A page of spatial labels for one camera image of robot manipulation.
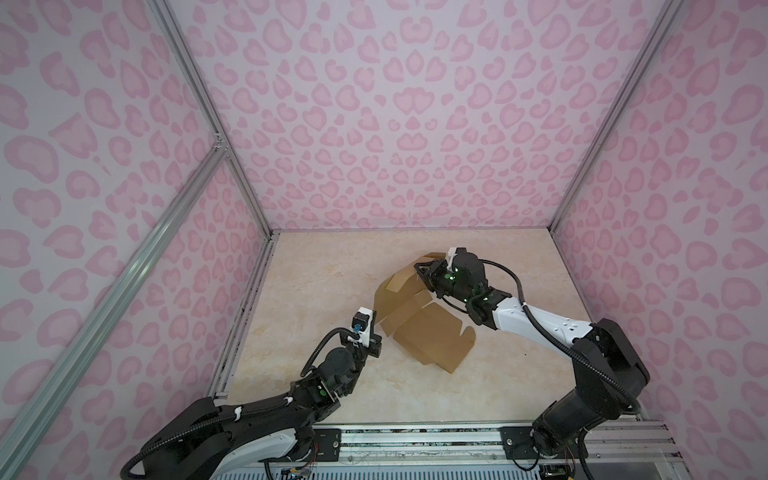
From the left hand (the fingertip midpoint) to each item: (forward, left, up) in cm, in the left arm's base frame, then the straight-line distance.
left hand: (376, 313), depth 77 cm
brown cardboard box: (+10, -8, -13) cm, 18 cm away
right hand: (+13, -10, +3) cm, 16 cm away
